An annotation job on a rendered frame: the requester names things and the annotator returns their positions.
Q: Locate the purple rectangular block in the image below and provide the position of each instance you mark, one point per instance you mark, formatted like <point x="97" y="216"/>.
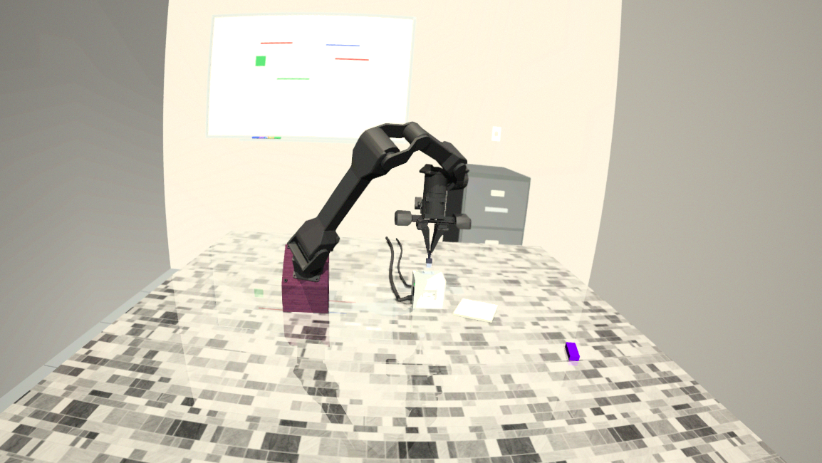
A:
<point x="572" y="351"/>

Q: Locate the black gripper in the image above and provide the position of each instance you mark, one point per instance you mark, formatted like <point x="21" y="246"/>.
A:
<point x="433" y="209"/>

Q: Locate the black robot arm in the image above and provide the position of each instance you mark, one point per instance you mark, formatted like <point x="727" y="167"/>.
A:
<point x="374" y="155"/>

